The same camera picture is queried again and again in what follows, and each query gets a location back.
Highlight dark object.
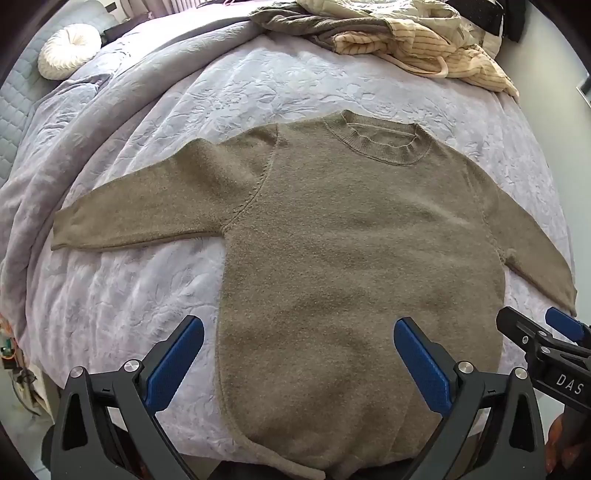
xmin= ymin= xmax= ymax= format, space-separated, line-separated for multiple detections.
xmin=102 ymin=21 xmax=140 ymax=45

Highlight person's right hand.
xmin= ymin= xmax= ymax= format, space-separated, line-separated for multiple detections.
xmin=545 ymin=410 xmax=591 ymax=477

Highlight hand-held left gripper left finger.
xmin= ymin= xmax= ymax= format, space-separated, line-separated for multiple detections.
xmin=41 ymin=315 xmax=206 ymax=480

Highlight grey lilac duvet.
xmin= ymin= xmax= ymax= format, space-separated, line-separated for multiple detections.
xmin=0 ymin=21 xmax=278 ymax=278

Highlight grey green garment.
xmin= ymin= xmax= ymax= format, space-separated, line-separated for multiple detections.
xmin=249 ymin=4 xmax=398 ymax=51

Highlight cream striped garment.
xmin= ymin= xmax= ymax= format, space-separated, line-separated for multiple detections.
xmin=332 ymin=0 xmax=520 ymax=100

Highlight grey armchair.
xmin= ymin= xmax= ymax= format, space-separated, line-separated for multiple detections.
xmin=0 ymin=0 xmax=116 ymax=185

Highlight white round cushion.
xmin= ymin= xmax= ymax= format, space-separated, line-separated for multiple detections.
xmin=38 ymin=25 xmax=102 ymax=79

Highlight lilac embossed blanket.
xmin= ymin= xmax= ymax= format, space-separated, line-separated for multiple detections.
xmin=0 ymin=18 xmax=578 ymax=467

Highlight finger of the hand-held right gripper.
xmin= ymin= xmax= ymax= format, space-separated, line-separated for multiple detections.
xmin=497 ymin=306 xmax=555 ymax=358
xmin=544 ymin=306 xmax=591 ymax=347

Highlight black cable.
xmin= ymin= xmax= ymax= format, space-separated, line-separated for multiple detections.
xmin=11 ymin=364 xmax=44 ymax=418

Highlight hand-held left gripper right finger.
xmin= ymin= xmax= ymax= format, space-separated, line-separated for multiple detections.
xmin=392 ymin=316 xmax=549 ymax=480

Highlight brown knitted sweater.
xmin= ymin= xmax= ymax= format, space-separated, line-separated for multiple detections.
xmin=50 ymin=110 xmax=578 ymax=480

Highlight dark clothing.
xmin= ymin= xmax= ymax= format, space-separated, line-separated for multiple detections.
xmin=447 ymin=0 xmax=527 ymax=43

